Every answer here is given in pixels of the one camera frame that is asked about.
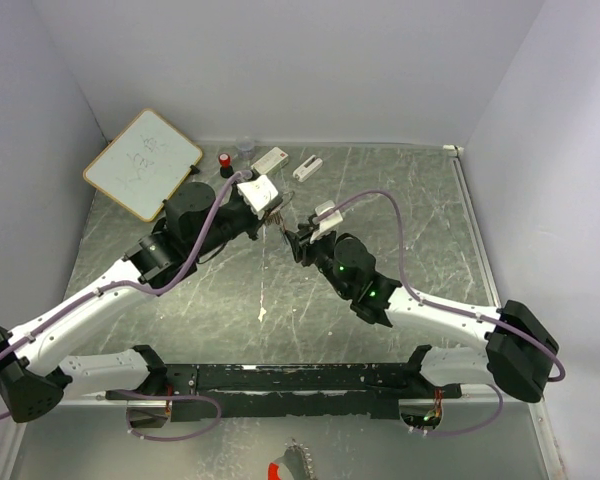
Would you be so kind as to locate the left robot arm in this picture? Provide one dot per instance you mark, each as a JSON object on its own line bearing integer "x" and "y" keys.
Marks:
{"x": 38, "y": 368}

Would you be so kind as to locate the green white staple box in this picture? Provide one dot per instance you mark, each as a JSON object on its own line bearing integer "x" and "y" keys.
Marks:
{"x": 271, "y": 161}

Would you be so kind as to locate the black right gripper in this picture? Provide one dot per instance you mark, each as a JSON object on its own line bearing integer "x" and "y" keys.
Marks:
{"x": 302, "y": 238}

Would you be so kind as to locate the red black stamp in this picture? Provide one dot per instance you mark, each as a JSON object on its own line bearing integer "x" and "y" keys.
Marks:
{"x": 226, "y": 168}

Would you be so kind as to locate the white stapler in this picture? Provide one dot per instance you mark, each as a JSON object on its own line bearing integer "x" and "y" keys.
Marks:
{"x": 307, "y": 168}

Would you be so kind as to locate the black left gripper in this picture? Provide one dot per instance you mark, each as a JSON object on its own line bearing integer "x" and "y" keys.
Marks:
{"x": 256, "y": 224}

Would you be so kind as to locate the paper clip jar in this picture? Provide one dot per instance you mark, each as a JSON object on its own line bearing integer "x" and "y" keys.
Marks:
{"x": 245, "y": 147}

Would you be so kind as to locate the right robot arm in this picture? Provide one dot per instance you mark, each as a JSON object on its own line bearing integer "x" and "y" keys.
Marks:
{"x": 508, "y": 346}

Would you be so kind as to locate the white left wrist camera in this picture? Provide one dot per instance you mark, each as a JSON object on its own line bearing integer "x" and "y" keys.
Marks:
{"x": 261, "y": 195}

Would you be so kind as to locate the red white tool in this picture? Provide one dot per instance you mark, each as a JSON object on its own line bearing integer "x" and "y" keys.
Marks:
{"x": 297, "y": 460}

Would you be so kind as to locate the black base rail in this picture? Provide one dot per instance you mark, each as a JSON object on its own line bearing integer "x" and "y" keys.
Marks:
{"x": 376, "y": 390}

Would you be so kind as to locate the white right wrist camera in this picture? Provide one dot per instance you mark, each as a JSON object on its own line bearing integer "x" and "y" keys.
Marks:
{"x": 327, "y": 218}

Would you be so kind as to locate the yellow framed whiteboard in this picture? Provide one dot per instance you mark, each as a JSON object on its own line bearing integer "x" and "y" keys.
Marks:
{"x": 144, "y": 165}

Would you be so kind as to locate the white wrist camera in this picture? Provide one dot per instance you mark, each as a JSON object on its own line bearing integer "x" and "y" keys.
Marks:
{"x": 261, "y": 195}
{"x": 327, "y": 218}

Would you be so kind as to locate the silver keyring with clips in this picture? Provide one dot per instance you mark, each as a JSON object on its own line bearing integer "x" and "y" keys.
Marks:
{"x": 275, "y": 217}

